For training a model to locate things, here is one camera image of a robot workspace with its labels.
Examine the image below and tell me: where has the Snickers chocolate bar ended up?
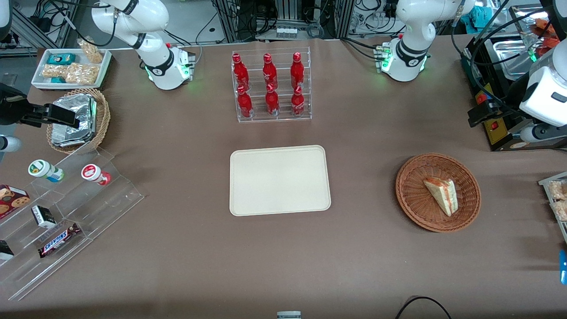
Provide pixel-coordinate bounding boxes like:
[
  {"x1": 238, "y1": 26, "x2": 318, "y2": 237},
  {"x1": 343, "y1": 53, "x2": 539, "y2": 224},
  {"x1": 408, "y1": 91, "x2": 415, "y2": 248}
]
[{"x1": 37, "y1": 222, "x2": 82, "y2": 259}]

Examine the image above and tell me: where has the red-capped white yogurt bottle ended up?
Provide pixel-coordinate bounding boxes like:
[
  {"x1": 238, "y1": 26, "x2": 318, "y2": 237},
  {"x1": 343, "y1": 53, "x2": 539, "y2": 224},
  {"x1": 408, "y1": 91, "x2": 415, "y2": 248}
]
[{"x1": 81, "y1": 163, "x2": 112, "y2": 186}]

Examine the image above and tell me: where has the white rectangular snack tray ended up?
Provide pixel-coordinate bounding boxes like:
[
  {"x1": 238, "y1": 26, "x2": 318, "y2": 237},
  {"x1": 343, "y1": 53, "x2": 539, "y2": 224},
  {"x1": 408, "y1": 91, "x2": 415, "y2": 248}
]
[{"x1": 31, "y1": 48, "x2": 112, "y2": 89}]

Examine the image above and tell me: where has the green-capped white yogurt bottle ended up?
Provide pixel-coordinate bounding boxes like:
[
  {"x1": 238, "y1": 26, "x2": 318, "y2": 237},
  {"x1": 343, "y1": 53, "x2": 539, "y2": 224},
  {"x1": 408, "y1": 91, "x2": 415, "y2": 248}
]
[{"x1": 28, "y1": 159, "x2": 64, "y2": 183}]

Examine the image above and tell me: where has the black cable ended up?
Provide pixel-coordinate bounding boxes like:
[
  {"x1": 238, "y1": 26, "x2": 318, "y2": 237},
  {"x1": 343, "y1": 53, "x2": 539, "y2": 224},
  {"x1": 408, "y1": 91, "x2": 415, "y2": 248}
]
[{"x1": 395, "y1": 296, "x2": 453, "y2": 319}]

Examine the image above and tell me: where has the teal snack box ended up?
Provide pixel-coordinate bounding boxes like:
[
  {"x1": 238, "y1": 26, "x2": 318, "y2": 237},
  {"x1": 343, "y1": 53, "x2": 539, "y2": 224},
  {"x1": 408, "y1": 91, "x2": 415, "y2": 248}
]
[{"x1": 47, "y1": 53, "x2": 76, "y2": 66}]

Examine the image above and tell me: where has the beige serving tray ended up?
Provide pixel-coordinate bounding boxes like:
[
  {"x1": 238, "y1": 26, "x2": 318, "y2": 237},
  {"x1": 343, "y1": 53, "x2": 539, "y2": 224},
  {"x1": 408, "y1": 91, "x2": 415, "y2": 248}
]
[{"x1": 229, "y1": 145, "x2": 332, "y2": 217}]

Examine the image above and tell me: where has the silver foil pack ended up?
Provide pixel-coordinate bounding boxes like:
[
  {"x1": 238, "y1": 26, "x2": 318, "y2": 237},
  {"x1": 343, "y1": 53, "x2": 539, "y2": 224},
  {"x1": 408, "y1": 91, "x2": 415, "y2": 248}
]
[
  {"x1": 52, "y1": 93, "x2": 97, "y2": 131},
  {"x1": 50, "y1": 124, "x2": 96, "y2": 148}
]

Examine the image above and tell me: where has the black food warmer appliance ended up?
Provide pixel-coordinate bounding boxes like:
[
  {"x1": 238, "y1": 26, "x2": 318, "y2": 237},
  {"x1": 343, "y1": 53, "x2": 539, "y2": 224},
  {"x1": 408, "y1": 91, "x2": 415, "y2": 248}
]
[{"x1": 460, "y1": 4, "x2": 567, "y2": 152}]

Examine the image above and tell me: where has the clear bag of peanut snacks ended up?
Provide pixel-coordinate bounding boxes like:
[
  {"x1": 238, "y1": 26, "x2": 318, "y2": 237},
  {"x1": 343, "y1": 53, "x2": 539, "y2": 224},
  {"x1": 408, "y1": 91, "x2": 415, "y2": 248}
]
[
  {"x1": 65, "y1": 62, "x2": 100, "y2": 85},
  {"x1": 77, "y1": 37, "x2": 104, "y2": 64},
  {"x1": 42, "y1": 64, "x2": 68, "y2": 80}
]

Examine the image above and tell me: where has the clear acrylic bottle rack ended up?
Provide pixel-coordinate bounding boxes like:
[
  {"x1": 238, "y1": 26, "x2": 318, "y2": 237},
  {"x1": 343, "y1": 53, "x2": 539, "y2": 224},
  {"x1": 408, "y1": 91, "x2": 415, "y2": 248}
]
[{"x1": 231, "y1": 46, "x2": 312, "y2": 124}]

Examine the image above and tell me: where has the triangle sandwich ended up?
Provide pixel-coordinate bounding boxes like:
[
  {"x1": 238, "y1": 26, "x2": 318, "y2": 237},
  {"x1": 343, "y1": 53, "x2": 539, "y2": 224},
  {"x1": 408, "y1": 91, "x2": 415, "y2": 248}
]
[{"x1": 423, "y1": 177, "x2": 458, "y2": 217}]

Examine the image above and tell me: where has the clear acrylic step stand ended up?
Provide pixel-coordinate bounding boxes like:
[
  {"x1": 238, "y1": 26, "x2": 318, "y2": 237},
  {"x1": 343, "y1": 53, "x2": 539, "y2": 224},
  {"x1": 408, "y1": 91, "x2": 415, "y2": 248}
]
[{"x1": 0, "y1": 146, "x2": 145, "y2": 302}]

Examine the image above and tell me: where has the round brown wicker basket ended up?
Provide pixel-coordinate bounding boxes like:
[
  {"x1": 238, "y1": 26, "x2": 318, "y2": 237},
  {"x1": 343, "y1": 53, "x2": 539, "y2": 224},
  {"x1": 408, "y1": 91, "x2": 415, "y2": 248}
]
[{"x1": 395, "y1": 153, "x2": 482, "y2": 233}]

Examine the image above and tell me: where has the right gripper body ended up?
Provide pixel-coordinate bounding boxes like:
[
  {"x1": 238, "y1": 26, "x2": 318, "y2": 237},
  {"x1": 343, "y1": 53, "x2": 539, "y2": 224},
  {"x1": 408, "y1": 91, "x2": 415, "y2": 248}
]
[{"x1": 0, "y1": 83, "x2": 28, "y2": 127}]

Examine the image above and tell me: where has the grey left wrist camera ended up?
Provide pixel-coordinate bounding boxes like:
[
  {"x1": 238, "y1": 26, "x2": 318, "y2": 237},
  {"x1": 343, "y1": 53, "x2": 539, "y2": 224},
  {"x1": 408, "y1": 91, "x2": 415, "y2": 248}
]
[{"x1": 520, "y1": 125, "x2": 567, "y2": 144}]

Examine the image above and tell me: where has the clear tray with snacks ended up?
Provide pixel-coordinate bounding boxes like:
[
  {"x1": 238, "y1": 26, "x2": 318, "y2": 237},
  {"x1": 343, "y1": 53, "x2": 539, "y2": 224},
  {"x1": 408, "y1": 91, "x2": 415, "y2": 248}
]
[{"x1": 538, "y1": 171, "x2": 567, "y2": 245}]

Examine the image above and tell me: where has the small black white box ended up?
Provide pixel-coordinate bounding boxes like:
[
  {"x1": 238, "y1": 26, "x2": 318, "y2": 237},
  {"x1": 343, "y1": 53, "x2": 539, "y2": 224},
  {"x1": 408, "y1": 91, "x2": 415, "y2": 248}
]
[{"x1": 31, "y1": 205, "x2": 57, "y2": 230}]

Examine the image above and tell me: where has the aluminium equipment rack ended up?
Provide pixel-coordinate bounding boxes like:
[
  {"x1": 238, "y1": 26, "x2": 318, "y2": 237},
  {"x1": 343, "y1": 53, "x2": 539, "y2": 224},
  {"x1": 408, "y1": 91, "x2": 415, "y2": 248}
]
[{"x1": 212, "y1": 0, "x2": 357, "y2": 43}]

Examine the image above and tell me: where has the red cookie box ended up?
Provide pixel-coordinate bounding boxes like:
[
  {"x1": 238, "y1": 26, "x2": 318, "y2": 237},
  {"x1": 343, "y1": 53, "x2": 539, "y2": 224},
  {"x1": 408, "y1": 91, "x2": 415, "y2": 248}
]
[{"x1": 0, "y1": 184, "x2": 31, "y2": 220}]

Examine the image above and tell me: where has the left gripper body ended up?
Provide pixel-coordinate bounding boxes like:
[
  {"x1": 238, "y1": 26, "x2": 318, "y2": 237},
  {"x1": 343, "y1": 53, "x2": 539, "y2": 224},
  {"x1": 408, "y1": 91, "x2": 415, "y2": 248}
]
[{"x1": 505, "y1": 80, "x2": 534, "y2": 123}]

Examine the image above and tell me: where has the tan wicker basket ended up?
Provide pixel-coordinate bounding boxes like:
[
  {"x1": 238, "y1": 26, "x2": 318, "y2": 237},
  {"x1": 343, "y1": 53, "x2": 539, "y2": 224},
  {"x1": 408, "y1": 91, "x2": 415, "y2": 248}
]
[{"x1": 46, "y1": 88, "x2": 111, "y2": 154}]

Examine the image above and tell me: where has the red cola bottle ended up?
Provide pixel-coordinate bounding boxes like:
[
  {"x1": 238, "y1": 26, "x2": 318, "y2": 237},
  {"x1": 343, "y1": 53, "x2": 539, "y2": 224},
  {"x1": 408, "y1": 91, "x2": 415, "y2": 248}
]
[
  {"x1": 237, "y1": 85, "x2": 253, "y2": 119},
  {"x1": 290, "y1": 52, "x2": 306, "y2": 89},
  {"x1": 232, "y1": 53, "x2": 250, "y2": 92},
  {"x1": 291, "y1": 86, "x2": 306, "y2": 117},
  {"x1": 265, "y1": 83, "x2": 280, "y2": 117},
  {"x1": 262, "y1": 53, "x2": 278, "y2": 89}
]

